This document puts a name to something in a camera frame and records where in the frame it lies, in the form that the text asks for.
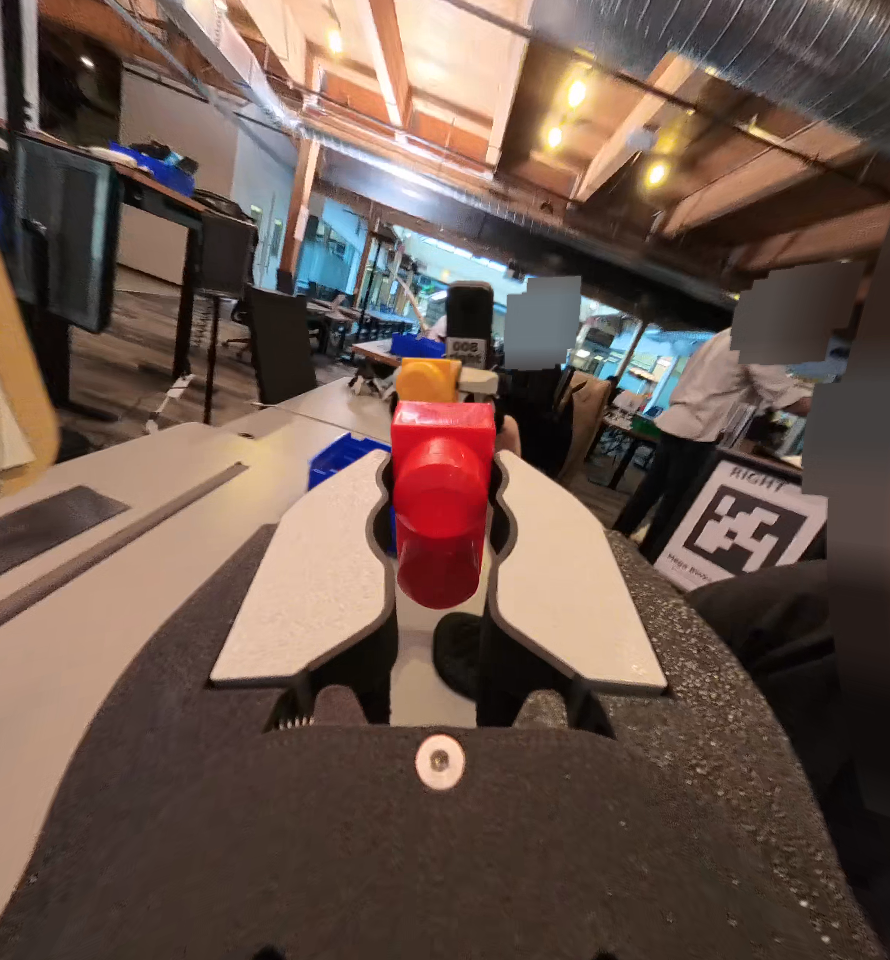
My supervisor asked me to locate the black office chair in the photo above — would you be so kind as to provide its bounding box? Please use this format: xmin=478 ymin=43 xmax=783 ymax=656
xmin=246 ymin=285 xmax=318 ymax=406

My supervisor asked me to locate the yellow one-stud block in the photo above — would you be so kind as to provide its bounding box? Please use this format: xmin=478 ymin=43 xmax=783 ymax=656
xmin=398 ymin=358 xmax=462 ymax=406

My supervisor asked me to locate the wooden standing desk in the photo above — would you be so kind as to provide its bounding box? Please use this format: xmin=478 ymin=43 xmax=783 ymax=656
xmin=0 ymin=105 xmax=207 ymax=421

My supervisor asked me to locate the framed marker sign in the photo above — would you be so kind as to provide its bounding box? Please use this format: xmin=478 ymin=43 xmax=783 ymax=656
xmin=651 ymin=457 xmax=828 ymax=594

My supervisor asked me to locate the red two-stud block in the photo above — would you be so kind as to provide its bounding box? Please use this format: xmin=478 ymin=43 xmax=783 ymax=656
xmin=391 ymin=401 xmax=498 ymax=610

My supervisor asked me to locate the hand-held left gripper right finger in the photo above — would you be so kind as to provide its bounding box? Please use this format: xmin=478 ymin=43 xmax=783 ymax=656
xmin=486 ymin=448 xmax=671 ymax=708

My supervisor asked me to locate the black panel stand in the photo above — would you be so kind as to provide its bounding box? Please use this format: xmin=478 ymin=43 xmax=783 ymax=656
xmin=192 ymin=210 xmax=260 ymax=426

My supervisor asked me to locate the brown coat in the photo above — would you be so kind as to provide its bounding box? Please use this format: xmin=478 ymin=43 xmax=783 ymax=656
xmin=557 ymin=371 xmax=612 ymax=481

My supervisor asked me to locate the blue plastic bin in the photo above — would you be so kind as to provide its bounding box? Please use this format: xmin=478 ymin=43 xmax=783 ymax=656
xmin=307 ymin=431 xmax=399 ymax=558

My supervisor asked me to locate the person's black shirt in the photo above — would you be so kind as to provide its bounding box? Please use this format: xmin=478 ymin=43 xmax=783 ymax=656
xmin=686 ymin=558 xmax=842 ymax=826

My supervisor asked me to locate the white power adapter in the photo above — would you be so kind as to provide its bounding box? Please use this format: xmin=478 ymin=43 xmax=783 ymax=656
xmin=145 ymin=375 xmax=192 ymax=436

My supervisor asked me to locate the wooden post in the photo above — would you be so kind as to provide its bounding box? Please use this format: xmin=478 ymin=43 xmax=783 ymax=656
xmin=278 ymin=138 xmax=322 ymax=276

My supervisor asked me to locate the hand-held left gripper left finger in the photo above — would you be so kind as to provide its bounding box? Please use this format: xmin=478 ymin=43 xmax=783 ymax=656
xmin=209 ymin=448 xmax=401 ymax=708

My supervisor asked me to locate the black rectangular desk patch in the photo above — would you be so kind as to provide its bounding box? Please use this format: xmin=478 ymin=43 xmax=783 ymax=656
xmin=0 ymin=486 xmax=129 ymax=590

